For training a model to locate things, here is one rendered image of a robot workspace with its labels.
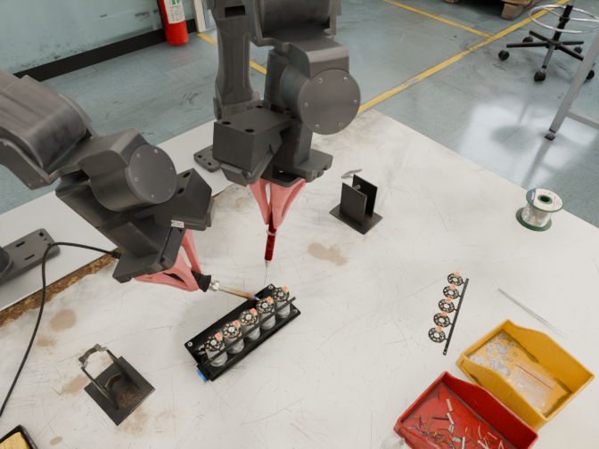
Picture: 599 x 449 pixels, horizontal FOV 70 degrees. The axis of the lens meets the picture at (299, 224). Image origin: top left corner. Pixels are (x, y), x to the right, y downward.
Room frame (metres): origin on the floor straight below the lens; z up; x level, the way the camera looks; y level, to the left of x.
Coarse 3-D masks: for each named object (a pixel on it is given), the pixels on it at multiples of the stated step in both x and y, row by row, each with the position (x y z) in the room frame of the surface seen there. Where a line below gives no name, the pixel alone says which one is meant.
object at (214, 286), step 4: (212, 280) 0.34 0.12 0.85; (216, 280) 0.34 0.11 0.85; (212, 284) 0.33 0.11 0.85; (216, 284) 0.33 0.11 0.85; (220, 284) 0.34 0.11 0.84; (212, 288) 0.33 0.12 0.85; (216, 288) 0.33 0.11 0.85; (220, 288) 0.33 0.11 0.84; (224, 288) 0.33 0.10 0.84; (228, 288) 0.33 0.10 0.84; (232, 288) 0.34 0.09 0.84; (228, 292) 0.33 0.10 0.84; (232, 292) 0.33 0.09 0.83; (236, 292) 0.33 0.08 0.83; (240, 292) 0.33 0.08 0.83; (244, 292) 0.33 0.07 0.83; (240, 296) 0.33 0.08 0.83; (244, 296) 0.33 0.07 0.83; (248, 296) 0.33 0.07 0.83; (252, 296) 0.33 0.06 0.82
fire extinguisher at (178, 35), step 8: (160, 0) 2.93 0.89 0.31; (168, 0) 2.92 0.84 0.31; (176, 0) 2.95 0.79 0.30; (160, 8) 2.95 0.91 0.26; (168, 8) 2.92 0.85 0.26; (176, 8) 2.94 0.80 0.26; (168, 16) 2.92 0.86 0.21; (176, 16) 2.94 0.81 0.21; (184, 16) 2.99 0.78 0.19; (168, 24) 2.93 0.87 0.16; (176, 24) 2.93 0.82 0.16; (184, 24) 2.97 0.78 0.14; (168, 32) 2.93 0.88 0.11; (176, 32) 2.93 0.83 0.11; (184, 32) 2.96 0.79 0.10; (168, 40) 2.94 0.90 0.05; (176, 40) 2.92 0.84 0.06; (184, 40) 2.95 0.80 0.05
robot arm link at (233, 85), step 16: (224, 0) 0.63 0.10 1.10; (240, 0) 0.64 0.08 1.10; (224, 16) 0.64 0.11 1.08; (240, 16) 0.65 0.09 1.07; (224, 32) 0.65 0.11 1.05; (240, 32) 0.66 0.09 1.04; (224, 48) 0.67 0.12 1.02; (240, 48) 0.67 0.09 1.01; (224, 64) 0.68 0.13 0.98; (240, 64) 0.69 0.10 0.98; (224, 80) 0.70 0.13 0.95; (240, 80) 0.70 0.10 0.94; (224, 96) 0.70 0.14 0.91; (240, 96) 0.71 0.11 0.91; (224, 112) 0.71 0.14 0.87; (240, 112) 0.72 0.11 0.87
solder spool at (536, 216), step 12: (528, 192) 0.57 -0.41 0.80; (540, 192) 0.57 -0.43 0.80; (552, 192) 0.57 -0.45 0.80; (528, 204) 0.55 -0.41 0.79; (540, 204) 0.54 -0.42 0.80; (552, 204) 0.54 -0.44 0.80; (516, 216) 0.55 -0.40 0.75; (528, 216) 0.54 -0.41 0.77; (540, 216) 0.53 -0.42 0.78; (528, 228) 0.52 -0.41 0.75; (540, 228) 0.52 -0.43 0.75
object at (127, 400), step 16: (80, 368) 0.23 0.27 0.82; (112, 368) 0.26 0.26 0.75; (128, 368) 0.26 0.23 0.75; (96, 384) 0.21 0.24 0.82; (112, 384) 0.23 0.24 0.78; (128, 384) 0.24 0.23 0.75; (144, 384) 0.24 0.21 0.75; (96, 400) 0.22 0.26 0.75; (112, 400) 0.21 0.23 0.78; (128, 400) 0.22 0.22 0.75; (112, 416) 0.20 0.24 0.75
